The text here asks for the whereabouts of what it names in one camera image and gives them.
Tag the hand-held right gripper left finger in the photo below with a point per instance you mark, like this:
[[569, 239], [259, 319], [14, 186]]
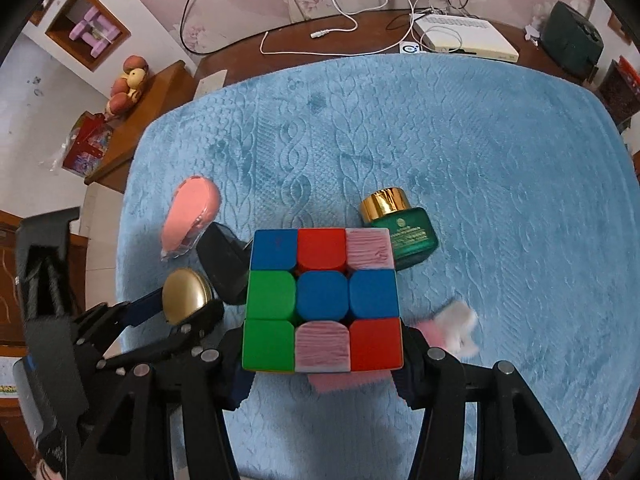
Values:
[[240, 390]]

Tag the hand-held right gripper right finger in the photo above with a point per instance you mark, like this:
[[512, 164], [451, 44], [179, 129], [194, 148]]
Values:
[[417, 360]]

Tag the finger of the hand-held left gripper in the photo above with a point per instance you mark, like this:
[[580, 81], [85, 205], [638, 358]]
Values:
[[145, 305], [165, 347]]

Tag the gold round tin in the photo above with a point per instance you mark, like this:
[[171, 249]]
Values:
[[185, 295]]

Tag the multicoloured puzzle cube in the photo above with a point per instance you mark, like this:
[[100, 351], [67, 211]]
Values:
[[320, 295]]

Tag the black power adapter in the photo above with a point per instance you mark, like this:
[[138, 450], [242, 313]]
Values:
[[222, 260]]

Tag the pink oval case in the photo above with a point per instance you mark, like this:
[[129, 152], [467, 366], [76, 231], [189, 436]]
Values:
[[192, 210]]

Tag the green jar with gold cap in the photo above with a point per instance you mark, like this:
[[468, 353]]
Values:
[[410, 240]]

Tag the clear plastic bag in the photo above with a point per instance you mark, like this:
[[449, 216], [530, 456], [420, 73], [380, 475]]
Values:
[[57, 152]]

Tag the red gift box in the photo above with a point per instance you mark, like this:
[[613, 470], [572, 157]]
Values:
[[87, 145]]

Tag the wooden side cabinet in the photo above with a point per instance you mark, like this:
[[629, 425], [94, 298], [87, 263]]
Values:
[[150, 105]]

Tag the blue textured tablecloth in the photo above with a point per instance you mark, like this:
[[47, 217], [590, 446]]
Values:
[[500, 160]]

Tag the pink dumbbell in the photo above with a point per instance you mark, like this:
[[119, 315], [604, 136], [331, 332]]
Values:
[[86, 25], [105, 40]]

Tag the dark wooden television stand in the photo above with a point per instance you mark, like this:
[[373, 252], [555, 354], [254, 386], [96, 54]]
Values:
[[300, 60]]

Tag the small white round device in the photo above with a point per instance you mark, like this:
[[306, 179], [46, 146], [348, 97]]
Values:
[[411, 47]]

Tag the white set-top box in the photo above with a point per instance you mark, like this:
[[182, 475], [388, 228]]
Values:
[[465, 35]]

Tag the dark green appliance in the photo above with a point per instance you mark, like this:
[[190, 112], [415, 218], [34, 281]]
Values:
[[570, 40]]

